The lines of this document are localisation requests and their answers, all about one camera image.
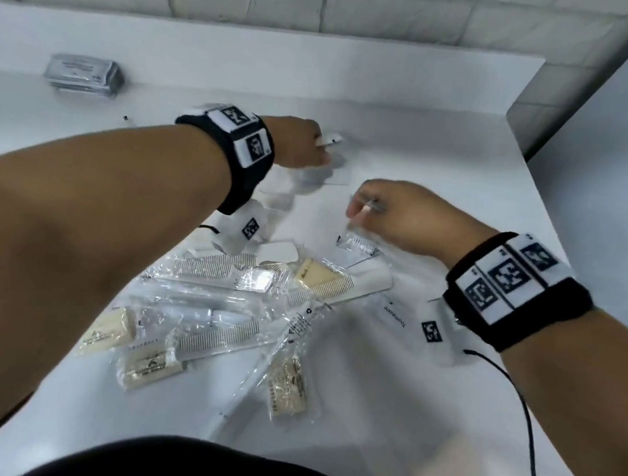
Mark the person's left forearm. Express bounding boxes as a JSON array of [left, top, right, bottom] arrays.
[[0, 94, 243, 476]]

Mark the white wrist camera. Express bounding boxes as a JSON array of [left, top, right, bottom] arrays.
[[407, 296, 474, 369], [210, 193, 279, 262]]

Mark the stack of shampoo sachets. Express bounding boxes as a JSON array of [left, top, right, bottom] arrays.
[[40, 48, 129, 101]]

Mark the person's left hand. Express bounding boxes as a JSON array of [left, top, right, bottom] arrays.
[[254, 111, 339, 176]]

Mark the pile of clear-wrapped toiletries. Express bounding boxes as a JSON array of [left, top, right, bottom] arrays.
[[93, 193, 404, 458]]

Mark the person's right hand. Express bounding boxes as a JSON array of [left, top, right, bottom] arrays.
[[340, 171, 507, 272]]

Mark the black marker wristband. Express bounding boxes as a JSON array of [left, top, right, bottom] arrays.
[[161, 96, 282, 222], [434, 221, 605, 366]]

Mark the white countertop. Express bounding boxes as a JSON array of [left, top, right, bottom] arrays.
[[0, 0, 628, 476]]

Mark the person's right forearm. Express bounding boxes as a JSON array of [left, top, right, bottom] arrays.
[[481, 294, 628, 476]]

